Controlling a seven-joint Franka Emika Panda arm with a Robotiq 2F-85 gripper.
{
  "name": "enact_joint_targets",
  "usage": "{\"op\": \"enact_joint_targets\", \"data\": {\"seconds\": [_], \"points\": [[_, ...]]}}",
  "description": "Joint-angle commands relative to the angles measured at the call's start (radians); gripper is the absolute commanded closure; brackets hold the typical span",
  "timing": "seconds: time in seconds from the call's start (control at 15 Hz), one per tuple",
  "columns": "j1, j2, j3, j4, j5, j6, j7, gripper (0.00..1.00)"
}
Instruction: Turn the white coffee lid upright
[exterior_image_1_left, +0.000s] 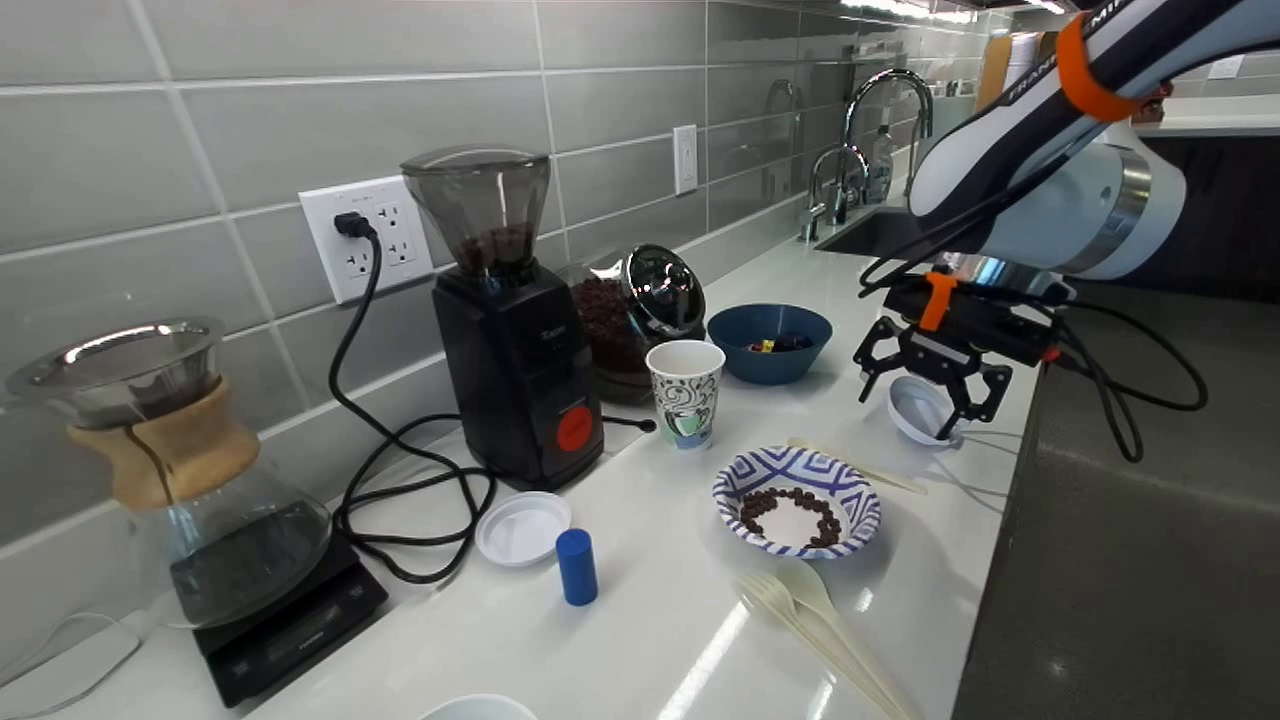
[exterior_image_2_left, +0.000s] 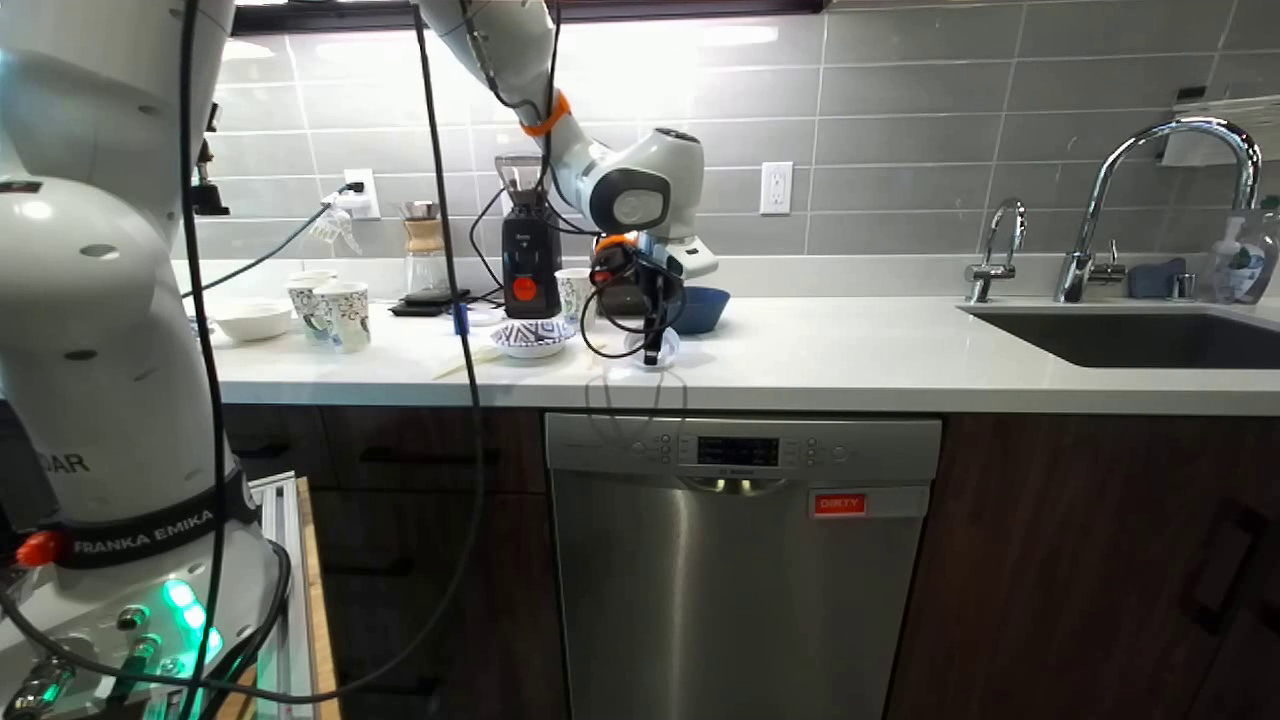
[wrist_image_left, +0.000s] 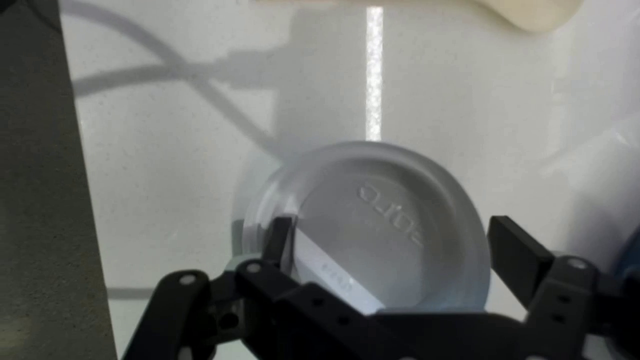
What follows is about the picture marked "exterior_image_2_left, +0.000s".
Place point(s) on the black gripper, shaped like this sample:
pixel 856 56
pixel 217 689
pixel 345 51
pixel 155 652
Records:
pixel 626 275

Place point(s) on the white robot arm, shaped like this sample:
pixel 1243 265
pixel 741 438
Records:
pixel 95 334

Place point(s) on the black coffee scale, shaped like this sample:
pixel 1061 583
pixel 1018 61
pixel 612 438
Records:
pixel 425 304

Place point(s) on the blue bowl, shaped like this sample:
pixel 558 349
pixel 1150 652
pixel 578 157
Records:
pixel 703 309

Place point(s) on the blue white patterned paper plate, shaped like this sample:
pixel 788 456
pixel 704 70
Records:
pixel 532 341

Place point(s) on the black orange bottle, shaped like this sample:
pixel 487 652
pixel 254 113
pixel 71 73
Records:
pixel 531 265

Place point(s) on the small blue cylinder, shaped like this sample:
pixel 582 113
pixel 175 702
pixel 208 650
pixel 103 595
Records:
pixel 462 321

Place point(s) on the glass carafe with wooden collar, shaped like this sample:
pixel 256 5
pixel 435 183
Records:
pixel 425 261

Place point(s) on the stainless steel dishwasher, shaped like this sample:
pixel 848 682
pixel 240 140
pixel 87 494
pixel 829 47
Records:
pixel 734 603

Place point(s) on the patterned ceramic mug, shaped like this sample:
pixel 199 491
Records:
pixel 345 319

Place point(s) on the dark wood cabinet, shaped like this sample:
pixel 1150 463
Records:
pixel 400 572
pixel 1064 572

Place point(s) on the patterned paper cup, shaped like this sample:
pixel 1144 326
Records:
pixel 307 304

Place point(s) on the small chrome faucet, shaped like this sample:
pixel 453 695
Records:
pixel 1003 224

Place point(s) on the white bowl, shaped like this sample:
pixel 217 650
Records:
pixel 254 321

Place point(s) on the wooden robot cart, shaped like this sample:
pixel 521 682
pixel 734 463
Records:
pixel 316 624

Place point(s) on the kitchen sink basin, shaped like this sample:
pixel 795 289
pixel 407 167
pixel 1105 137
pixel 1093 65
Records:
pixel 1144 341

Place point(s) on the tall chrome faucet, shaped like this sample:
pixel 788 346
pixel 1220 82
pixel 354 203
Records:
pixel 1174 124

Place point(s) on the metal robot mounting base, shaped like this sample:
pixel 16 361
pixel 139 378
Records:
pixel 134 624

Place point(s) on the white light switch plate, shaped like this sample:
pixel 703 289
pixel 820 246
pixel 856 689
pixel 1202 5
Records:
pixel 778 184

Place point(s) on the white wall outlet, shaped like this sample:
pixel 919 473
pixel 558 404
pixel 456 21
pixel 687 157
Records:
pixel 363 192

